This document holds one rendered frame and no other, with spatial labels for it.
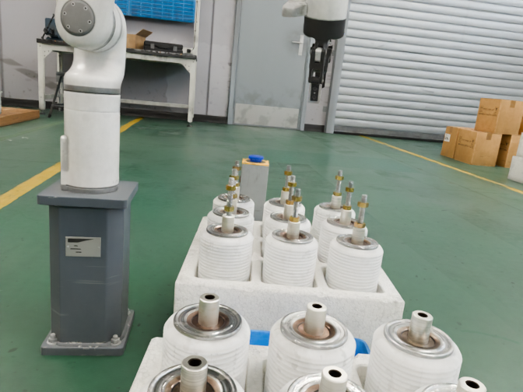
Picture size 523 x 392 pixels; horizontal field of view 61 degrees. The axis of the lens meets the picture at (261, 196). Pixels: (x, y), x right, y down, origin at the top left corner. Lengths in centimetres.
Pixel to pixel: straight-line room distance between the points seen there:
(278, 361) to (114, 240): 43
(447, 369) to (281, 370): 17
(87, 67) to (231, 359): 56
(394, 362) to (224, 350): 18
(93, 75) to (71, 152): 14
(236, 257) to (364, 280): 23
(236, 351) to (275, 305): 29
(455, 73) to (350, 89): 143
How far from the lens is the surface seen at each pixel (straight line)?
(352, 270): 80
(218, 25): 579
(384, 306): 80
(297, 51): 587
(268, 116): 581
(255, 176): 116
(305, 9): 85
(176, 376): 43
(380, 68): 611
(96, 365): 90
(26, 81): 612
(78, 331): 91
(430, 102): 642
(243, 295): 77
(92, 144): 81
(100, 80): 80
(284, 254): 77
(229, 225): 79
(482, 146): 449
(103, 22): 79
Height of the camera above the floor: 51
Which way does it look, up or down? 14 degrees down
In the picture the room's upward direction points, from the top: 6 degrees clockwise
